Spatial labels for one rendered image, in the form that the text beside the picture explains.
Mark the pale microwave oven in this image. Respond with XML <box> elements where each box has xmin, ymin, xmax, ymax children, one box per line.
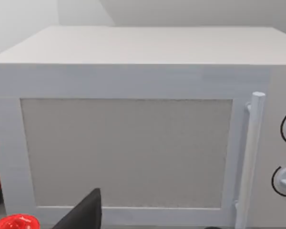
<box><xmin>0</xmin><ymin>25</ymin><xmax>286</xmax><ymax>228</ymax></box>

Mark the pale microwave door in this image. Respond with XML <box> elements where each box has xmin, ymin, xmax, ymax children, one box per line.
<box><xmin>0</xmin><ymin>63</ymin><xmax>270</xmax><ymax>228</ymax></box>

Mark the pale microwave door handle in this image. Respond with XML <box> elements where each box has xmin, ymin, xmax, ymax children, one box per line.
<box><xmin>233</xmin><ymin>91</ymin><xmax>266</xmax><ymax>229</ymax></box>

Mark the red glossy cup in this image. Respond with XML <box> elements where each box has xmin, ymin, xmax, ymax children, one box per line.
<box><xmin>0</xmin><ymin>213</ymin><xmax>41</xmax><ymax>229</ymax></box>

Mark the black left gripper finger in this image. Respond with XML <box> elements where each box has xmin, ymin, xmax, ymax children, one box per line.
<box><xmin>51</xmin><ymin>187</ymin><xmax>102</xmax><ymax>229</ymax></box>

